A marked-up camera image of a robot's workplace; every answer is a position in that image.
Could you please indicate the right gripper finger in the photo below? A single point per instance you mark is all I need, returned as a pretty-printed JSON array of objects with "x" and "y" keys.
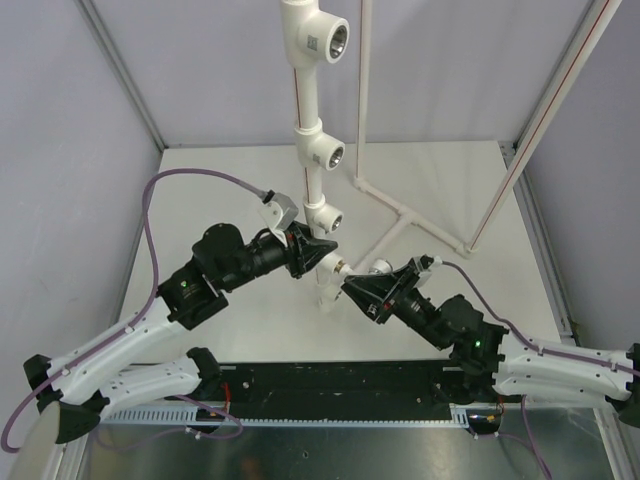
[
  {"x": 376, "y": 299},
  {"x": 401, "y": 282}
]

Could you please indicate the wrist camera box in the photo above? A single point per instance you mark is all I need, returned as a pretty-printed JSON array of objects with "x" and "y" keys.
[
  {"x": 278, "y": 211},
  {"x": 425, "y": 265}
]

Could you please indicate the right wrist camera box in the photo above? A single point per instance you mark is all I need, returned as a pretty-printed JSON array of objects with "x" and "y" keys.
[{"x": 425, "y": 265}]

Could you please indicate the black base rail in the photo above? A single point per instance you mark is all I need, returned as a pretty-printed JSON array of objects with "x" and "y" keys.
[{"x": 366, "y": 391}]

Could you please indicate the white PVC pipe frame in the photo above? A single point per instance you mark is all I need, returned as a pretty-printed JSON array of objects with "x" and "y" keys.
[{"x": 424, "y": 72}]

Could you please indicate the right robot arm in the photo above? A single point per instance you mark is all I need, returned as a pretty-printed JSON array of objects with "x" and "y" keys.
[{"x": 493, "y": 358}]

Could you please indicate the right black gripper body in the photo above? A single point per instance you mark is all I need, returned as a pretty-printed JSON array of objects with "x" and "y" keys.
[{"x": 414, "y": 312}]

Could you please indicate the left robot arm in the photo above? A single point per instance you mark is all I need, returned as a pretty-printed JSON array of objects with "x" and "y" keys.
[{"x": 94, "y": 381}]

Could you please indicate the aluminium table frame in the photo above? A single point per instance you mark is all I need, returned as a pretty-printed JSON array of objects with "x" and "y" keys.
[{"x": 532, "y": 439}]

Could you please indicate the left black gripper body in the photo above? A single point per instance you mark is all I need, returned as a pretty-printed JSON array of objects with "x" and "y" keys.
[{"x": 264, "y": 257}]

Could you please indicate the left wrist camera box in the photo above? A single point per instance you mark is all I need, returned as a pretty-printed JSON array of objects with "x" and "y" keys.
[{"x": 278, "y": 211}]

